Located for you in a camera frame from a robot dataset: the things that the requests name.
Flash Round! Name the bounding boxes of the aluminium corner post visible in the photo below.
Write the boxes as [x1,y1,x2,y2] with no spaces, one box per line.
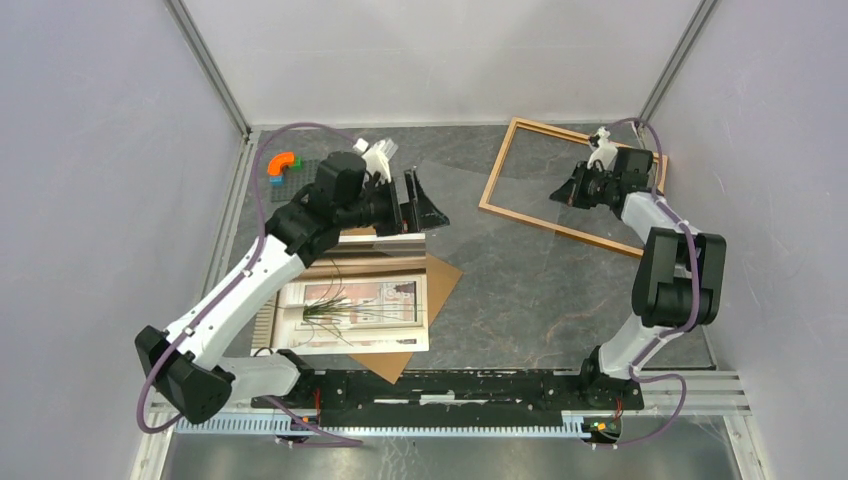
[163,0,252,138]
[638,0,721,122]

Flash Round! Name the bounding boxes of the grey lego baseplate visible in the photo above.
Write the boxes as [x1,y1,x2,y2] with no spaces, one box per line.
[269,159,320,203]

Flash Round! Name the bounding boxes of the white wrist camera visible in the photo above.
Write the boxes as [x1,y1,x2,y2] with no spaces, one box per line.
[353,138,398,185]
[587,127,618,170]

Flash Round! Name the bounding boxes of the glossy printed photo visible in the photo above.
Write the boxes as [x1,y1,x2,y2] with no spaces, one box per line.
[251,233,429,356]

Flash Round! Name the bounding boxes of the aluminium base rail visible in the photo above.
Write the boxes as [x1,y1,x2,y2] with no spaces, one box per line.
[150,368,753,425]

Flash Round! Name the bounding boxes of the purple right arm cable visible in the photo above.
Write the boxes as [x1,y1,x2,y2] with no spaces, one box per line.
[599,117,702,448]

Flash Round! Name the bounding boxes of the left aluminium corner post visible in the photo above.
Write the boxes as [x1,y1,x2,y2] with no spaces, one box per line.
[163,0,252,138]

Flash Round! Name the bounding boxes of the orange curved toy block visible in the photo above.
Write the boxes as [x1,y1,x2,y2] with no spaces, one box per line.
[267,152,297,177]

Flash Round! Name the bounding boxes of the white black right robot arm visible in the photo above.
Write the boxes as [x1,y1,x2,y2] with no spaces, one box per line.
[550,146,727,408]

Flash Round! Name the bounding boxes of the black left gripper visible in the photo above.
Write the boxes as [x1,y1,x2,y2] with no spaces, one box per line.
[338,170,449,238]

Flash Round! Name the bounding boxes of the right aluminium corner post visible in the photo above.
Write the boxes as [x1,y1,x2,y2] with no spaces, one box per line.
[638,0,721,122]

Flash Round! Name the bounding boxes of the brown cardboard backing board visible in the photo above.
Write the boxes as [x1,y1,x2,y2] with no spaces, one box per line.
[337,225,464,386]

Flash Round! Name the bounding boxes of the wooden picture frame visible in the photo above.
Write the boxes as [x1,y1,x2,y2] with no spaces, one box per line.
[479,117,668,258]

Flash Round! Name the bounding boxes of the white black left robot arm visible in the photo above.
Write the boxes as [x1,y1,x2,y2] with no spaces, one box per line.
[134,148,450,433]

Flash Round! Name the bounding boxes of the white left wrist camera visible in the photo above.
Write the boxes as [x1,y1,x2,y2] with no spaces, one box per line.
[353,138,398,185]

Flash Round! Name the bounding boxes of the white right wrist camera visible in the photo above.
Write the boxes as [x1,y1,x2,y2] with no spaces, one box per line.
[587,127,618,170]

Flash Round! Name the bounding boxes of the clear acrylic sheet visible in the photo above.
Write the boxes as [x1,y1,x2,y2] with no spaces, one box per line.
[390,131,643,258]

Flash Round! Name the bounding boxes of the white slotted cable duct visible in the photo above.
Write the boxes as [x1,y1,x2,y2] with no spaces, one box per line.
[175,411,621,440]

